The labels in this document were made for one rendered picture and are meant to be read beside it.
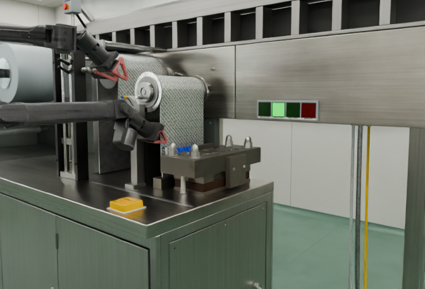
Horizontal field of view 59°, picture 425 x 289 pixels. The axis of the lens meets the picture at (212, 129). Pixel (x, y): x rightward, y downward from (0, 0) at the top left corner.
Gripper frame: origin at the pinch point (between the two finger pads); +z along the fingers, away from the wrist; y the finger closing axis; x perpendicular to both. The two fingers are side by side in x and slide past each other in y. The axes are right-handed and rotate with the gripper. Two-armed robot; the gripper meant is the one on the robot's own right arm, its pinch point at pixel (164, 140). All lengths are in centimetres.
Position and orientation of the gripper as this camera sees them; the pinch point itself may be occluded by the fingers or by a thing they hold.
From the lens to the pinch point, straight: 138.5
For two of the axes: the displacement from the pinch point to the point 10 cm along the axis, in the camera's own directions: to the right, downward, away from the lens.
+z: 5.5, 4.1, 7.2
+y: 7.8, 0.6, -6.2
